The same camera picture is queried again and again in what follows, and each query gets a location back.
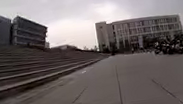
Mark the grey paved plaza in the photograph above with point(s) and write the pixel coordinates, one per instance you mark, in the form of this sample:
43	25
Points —
133	83

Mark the low flat building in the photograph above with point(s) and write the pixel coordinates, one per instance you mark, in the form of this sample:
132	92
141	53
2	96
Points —
63	47

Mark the wide grey stone steps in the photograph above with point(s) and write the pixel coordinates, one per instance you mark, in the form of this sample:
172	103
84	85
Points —
20	66

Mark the row of parked motorcycles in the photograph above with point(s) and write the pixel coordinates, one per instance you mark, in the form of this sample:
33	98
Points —
176	46

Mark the beige building with many windows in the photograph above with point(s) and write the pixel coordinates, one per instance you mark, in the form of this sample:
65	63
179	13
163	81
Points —
143	28

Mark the grey building with balconies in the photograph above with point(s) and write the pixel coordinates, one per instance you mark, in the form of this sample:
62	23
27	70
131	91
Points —
28	33

